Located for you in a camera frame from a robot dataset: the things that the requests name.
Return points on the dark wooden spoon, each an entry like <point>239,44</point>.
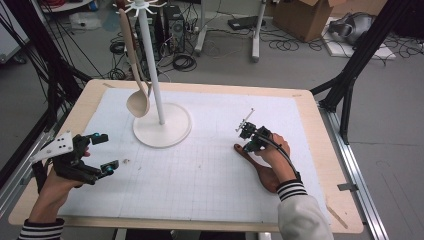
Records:
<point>268,180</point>

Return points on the black computer tower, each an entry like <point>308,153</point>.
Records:
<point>175,30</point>
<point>160,33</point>

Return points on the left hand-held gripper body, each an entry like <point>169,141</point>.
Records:
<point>68,166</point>

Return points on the white grid mat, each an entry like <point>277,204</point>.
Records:
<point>193,186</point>

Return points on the clear plastic bag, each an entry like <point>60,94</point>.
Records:
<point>85,21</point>

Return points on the person's right hand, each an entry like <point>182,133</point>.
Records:
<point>278,160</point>

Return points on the person's left hand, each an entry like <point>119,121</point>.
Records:
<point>55,196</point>

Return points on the black frame post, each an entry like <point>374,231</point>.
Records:
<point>50,66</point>
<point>360,56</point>

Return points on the beige ladle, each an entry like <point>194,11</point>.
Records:
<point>138,103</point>

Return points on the white desk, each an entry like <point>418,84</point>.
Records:
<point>256,40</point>

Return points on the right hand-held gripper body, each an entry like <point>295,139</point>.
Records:
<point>265,138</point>

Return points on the white utensil rack stand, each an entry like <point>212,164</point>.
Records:
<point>156,93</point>

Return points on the black flat box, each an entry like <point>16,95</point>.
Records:
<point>245,22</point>

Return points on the white cabinet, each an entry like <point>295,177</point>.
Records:
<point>11,40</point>

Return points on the large cardboard box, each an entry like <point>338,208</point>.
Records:
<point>300,20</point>

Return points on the white foam board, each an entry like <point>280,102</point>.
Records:
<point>366,52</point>

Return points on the grey backpack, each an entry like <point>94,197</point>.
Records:
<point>360,26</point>

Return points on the aluminium rail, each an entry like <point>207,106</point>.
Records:
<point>16,166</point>
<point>360,186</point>

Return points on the round white table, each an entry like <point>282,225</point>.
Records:
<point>66,8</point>

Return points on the metal table clamp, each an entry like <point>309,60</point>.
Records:
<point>346,187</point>

